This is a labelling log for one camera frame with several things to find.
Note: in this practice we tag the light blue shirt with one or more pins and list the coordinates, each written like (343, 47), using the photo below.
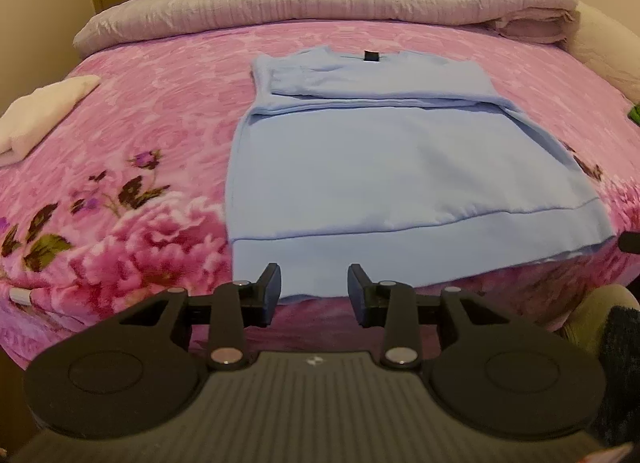
(400, 168)

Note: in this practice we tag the white padded headboard cushion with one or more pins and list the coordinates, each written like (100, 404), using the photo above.
(610, 53)

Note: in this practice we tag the lilac ribbed quilt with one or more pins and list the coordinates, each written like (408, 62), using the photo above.
(250, 3)

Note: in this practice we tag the person's right forearm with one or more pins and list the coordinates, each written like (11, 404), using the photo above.
(622, 378)

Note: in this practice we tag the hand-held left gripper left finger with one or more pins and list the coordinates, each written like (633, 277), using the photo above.
(270, 295)

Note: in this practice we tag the pink floral blanket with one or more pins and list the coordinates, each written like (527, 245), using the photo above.
(150, 93)

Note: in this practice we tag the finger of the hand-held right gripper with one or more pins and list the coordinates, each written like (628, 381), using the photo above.
(630, 243)

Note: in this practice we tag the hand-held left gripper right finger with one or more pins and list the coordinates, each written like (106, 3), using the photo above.
(359, 295)

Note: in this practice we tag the white folded cloth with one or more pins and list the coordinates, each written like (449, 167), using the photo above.
(40, 113)

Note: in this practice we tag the green knitted sweater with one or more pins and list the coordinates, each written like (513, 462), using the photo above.
(635, 114)

